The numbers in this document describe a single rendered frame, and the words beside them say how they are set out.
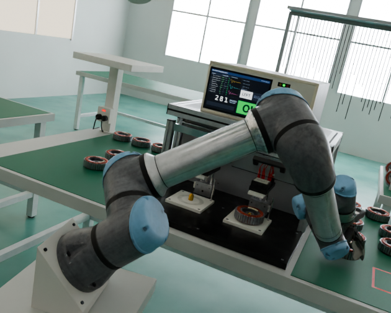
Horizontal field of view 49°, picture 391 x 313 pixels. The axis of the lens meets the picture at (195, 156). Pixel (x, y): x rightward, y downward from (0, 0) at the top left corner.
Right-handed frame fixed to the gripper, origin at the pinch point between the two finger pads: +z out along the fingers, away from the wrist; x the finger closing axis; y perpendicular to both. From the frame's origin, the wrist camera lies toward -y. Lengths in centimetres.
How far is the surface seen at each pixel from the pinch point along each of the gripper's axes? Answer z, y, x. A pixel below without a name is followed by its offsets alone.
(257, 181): -16.0, -0.1, -35.5
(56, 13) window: 86, -234, -617
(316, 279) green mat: -10.0, 21.8, 1.5
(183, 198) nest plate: -12, 19, -58
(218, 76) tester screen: -45, -18, -63
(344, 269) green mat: -1.2, 8.5, 4.0
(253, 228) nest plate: -9.4, 15.1, -27.4
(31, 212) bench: 61, 42, -207
